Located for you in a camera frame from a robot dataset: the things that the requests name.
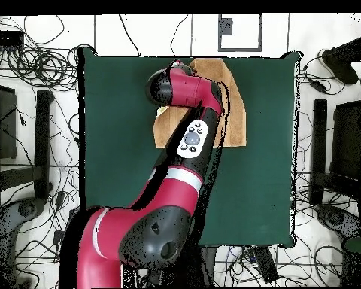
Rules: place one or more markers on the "orange terry towel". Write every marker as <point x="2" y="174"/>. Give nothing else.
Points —
<point x="234" y="120"/>

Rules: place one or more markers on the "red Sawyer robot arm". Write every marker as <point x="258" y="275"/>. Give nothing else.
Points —
<point x="189" y="87"/>

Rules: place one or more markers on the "dark green table cloth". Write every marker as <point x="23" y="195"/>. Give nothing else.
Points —
<point x="123" y="120"/>

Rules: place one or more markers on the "person's dark shoe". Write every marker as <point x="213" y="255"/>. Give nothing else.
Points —
<point x="338" y="67"/>

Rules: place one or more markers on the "black rectangular box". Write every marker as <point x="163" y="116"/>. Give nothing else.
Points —
<point x="6" y="38"/>

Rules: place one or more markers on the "small black plug adapter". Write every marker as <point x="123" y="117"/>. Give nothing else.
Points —
<point x="58" y="237"/>

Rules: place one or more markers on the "wide black power strip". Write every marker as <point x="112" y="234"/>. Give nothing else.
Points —
<point x="266" y="265"/>

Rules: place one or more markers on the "grey square frame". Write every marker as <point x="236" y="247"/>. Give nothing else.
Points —
<point x="225" y="27"/>

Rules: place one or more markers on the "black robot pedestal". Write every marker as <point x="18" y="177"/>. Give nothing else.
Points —
<point x="206" y="265"/>

